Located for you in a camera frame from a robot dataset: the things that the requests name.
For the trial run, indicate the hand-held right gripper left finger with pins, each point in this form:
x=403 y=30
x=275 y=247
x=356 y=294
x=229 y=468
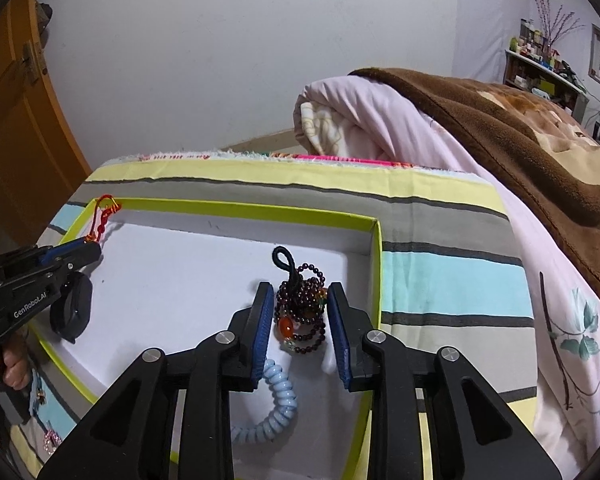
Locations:
x=262 y=330

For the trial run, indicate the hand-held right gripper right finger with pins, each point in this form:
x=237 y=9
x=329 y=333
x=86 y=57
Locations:
x=337 y=340

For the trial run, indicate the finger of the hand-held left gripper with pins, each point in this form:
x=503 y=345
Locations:
x=82 y=257
x=60 y=251

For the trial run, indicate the black wristband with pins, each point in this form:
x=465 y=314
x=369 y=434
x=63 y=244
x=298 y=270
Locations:
x=80 y=292

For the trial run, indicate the green-edged white box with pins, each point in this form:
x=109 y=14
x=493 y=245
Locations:
x=180 y=285

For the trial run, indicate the gold hair clip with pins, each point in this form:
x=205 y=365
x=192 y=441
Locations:
x=40 y=392

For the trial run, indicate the person's left hand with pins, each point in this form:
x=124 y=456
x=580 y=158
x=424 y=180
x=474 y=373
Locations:
x=16 y=365

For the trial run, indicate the striped bed sheet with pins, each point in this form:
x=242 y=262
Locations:
x=430 y=270

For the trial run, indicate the orange wooden door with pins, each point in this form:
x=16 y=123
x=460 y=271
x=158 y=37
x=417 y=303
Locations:
x=20 y=135

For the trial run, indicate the metal door latch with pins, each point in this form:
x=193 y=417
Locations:
x=34 y=60

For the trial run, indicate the pink floral quilt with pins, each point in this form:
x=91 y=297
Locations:
x=380 y=125

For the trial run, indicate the brown plush blanket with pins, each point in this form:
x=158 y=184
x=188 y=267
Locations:
x=480 y=110

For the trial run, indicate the purple blossom branches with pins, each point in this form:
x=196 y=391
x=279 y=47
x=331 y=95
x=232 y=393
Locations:
x=555 y=25

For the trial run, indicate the cluttered wall shelf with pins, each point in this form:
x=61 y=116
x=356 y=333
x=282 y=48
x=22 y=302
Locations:
x=540 y=75

